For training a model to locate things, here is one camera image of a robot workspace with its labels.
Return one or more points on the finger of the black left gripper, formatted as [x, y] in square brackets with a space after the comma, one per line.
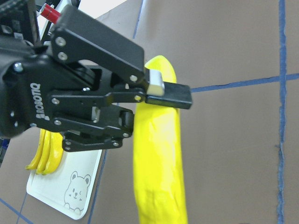
[77, 36]
[73, 142]

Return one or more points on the red cylinder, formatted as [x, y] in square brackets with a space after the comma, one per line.
[49, 13]

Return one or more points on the white bear tray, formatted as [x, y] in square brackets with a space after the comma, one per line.
[69, 188]

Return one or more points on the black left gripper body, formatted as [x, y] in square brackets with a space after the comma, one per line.
[71, 99]

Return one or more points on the yellow banana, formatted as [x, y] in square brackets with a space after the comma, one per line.
[36, 159]
[158, 175]
[56, 153]
[44, 166]

